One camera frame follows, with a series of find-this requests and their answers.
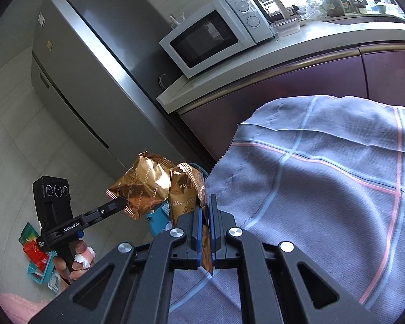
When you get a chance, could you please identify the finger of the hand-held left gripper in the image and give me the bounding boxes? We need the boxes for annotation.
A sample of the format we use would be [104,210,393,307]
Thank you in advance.
[72,207,122,226]
[94,197,127,212]

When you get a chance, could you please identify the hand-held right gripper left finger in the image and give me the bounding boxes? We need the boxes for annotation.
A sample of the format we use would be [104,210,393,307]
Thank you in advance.
[29,206,203,324]

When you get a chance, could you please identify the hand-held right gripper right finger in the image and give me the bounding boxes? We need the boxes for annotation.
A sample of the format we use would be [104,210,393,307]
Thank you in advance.
[207,194,385,324]

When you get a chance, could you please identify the person's left hand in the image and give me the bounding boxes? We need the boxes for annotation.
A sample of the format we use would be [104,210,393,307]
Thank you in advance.
[52,239,97,286]

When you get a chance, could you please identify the green snack packet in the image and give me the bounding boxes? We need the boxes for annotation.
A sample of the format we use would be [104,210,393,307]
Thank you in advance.
[18,222,41,244]

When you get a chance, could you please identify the red snack packet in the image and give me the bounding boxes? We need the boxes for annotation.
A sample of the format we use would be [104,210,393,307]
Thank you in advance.
[23,239,51,264]

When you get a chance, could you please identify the teal plastic basket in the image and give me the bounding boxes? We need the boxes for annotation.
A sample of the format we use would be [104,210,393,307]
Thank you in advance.
[27,255,56,286]

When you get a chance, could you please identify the clear plastic bag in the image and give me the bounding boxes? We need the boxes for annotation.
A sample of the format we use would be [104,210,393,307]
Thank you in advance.
[47,272,63,294]

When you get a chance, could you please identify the pink fuzzy cloth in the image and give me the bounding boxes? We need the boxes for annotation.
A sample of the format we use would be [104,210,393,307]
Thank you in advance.
[0,292,55,324]

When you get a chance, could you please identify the blue-grey checked tablecloth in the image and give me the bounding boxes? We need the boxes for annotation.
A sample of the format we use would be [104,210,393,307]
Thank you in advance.
[169,95,405,324]

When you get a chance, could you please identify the grey refrigerator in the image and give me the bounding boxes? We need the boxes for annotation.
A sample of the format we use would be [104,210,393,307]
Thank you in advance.
[31,0,217,167]

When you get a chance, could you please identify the purple lower cabinets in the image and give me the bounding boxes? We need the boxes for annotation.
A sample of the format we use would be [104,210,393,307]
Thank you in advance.
[177,49,405,173]

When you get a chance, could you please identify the white microwave oven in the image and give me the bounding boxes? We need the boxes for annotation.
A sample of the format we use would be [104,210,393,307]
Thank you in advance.
[159,0,277,79]

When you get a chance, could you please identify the white figurine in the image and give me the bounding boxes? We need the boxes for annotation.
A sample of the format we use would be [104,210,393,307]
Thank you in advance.
[169,13,186,29]

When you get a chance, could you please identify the white kitchen counter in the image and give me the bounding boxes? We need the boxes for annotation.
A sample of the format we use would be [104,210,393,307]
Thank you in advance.
[156,17,405,113]

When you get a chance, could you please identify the clear plastic food container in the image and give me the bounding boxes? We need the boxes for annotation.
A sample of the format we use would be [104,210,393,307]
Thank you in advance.
[269,18,302,38]

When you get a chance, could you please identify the glass kettle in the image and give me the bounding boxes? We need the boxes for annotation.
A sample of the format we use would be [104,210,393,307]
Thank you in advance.
[260,0,291,21]

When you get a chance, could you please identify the crumpled clear plastic bags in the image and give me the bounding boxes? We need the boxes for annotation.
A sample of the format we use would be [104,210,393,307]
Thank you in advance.
[299,2,328,19]

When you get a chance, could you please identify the dark filled plastic bag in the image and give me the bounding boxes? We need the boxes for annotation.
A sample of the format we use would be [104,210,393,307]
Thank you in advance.
[320,0,345,18]

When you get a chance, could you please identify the steel sink basin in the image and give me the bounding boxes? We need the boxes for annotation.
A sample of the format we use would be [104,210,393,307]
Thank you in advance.
[326,13,405,26]

